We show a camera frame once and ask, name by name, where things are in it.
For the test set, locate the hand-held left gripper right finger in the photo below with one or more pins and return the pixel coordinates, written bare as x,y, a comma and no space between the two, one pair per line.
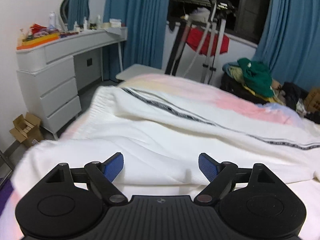
208,166

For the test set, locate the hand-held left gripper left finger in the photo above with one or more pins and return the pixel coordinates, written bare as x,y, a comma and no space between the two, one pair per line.
113,165

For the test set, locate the white pants with black stripe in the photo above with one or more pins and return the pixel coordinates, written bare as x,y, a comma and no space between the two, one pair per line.
150,135

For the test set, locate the pile of clothes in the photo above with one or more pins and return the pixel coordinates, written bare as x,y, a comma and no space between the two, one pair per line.
230,85

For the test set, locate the black clothes pile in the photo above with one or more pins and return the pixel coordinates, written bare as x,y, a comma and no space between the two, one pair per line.
292,90

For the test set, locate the pastel tie-dye blanket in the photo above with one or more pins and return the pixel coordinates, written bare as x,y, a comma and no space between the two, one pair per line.
200,90

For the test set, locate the white dressing table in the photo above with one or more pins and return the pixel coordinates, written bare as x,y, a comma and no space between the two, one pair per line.
60,87

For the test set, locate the white bench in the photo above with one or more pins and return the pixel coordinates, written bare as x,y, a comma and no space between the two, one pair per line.
135,71

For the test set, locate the cardboard box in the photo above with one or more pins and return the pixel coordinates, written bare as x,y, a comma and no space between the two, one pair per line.
25,127

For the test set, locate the yellow cloth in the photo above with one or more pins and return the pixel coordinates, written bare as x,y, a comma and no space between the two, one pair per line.
236,73

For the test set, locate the green garment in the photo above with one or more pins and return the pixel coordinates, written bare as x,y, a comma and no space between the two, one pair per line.
257,77

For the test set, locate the garment steamer stand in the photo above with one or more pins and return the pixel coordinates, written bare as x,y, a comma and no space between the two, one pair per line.
213,40

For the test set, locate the red cloth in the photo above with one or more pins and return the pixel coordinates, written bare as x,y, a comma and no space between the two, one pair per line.
195,38

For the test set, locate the white tissue box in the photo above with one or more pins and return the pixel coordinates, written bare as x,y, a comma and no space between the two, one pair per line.
115,22

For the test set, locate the blue curtain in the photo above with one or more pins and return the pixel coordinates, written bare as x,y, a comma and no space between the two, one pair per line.
137,17
290,30

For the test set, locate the white spray bottle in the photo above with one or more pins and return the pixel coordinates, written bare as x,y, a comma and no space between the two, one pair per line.
52,20

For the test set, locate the dark window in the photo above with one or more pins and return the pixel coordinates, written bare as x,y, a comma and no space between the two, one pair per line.
250,5

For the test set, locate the wavy frame mirror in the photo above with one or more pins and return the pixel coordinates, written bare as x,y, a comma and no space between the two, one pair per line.
77,2

